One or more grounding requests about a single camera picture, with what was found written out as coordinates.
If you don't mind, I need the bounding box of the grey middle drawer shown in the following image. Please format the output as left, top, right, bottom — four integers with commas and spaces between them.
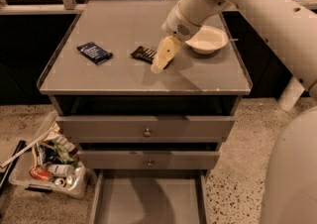
78, 151, 220, 169

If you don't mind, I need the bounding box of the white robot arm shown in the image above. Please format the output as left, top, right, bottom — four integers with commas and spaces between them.
152, 0, 317, 224

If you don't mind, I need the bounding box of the grey drawer cabinet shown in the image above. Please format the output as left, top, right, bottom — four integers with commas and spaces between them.
37, 0, 254, 224

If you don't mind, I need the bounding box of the white bottle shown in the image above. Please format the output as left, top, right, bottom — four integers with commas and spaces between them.
47, 165, 74, 177

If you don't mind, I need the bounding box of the white post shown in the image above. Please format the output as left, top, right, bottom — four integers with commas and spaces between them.
277, 76, 305, 111

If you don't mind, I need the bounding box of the grey drawer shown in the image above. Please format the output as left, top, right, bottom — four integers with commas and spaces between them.
78, 151, 220, 169
89, 169, 210, 224
56, 115, 235, 143

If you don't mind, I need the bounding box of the grey bottom drawer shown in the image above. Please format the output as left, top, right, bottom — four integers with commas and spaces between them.
89, 169, 210, 224

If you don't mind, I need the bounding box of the blue snack bar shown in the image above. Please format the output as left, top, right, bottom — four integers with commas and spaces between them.
77, 42, 113, 65

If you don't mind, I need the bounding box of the grey top drawer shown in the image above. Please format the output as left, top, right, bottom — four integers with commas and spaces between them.
56, 115, 235, 143

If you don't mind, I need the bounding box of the black chocolate rxbar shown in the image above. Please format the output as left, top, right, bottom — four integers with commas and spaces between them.
131, 46, 157, 64

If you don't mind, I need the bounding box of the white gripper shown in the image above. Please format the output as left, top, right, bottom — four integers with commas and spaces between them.
151, 1, 200, 73

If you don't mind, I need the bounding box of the white bowl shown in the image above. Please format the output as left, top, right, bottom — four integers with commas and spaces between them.
185, 26, 229, 55

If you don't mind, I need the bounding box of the green snack bag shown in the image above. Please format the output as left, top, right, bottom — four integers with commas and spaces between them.
54, 143, 78, 168

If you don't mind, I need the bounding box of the clear plastic bin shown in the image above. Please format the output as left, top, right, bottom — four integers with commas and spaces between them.
9, 111, 89, 198

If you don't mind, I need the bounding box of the red soda can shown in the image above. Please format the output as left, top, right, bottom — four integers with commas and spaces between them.
29, 167, 53, 181

